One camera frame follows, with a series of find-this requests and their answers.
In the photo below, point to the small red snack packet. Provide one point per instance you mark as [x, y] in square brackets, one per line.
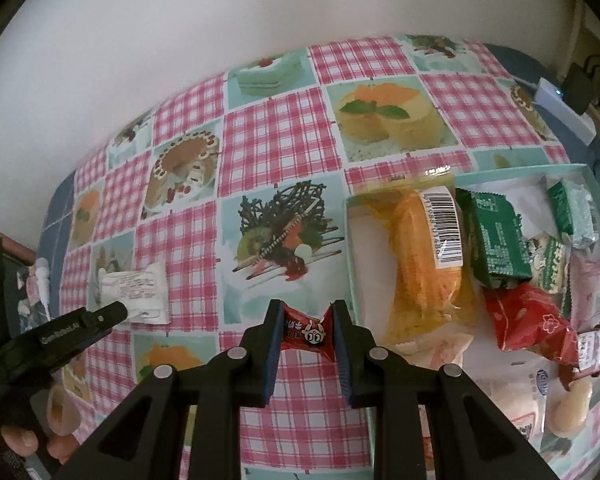
[307, 335]

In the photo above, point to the dark red white packet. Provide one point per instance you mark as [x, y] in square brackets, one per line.
[587, 350]

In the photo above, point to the teal cardboard box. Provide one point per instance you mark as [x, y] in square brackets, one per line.
[370, 240]

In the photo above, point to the red-brown bar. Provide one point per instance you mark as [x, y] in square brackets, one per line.
[5, 245]

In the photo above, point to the round white bun packet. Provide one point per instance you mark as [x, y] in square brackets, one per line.
[515, 402]

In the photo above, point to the yellow cake packet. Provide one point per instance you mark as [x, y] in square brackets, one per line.
[425, 270]

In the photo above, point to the white snack packet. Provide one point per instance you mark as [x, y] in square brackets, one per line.
[135, 295]

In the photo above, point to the light teal snack packet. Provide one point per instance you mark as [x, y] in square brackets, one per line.
[575, 210]

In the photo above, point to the white chair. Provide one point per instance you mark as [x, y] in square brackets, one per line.
[577, 30]

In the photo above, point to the pale pink snack packet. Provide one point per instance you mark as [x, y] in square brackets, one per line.
[597, 285]

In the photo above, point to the large red flower-print packet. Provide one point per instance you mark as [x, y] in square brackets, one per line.
[530, 325]

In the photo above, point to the black charger adapter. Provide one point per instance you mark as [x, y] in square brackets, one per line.
[580, 85]

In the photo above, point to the person's left hand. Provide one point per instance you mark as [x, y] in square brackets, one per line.
[60, 410]

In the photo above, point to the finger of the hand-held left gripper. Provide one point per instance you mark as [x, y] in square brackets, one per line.
[110, 312]

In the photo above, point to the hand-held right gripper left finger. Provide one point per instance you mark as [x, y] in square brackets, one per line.
[275, 360]

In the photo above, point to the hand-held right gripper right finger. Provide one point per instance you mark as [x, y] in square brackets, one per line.
[344, 365]

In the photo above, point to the white power strip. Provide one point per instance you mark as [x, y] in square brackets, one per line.
[565, 110]

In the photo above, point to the dark green snack packet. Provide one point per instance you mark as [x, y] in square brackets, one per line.
[497, 240]

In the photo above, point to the green white cookie packet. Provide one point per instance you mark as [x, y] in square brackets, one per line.
[550, 260]

